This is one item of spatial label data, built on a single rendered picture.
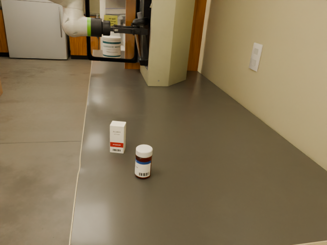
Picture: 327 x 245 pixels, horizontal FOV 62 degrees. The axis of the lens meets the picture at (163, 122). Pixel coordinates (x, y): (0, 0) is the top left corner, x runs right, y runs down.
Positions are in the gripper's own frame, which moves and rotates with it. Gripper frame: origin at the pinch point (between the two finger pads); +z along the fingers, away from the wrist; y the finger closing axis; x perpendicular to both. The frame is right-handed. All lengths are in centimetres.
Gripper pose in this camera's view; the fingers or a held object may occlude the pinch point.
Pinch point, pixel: (141, 30)
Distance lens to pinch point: 153.0
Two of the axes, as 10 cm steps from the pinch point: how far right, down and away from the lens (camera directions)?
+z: 9.7, -0.1, 2.3
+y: -2.1, -4.1, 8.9
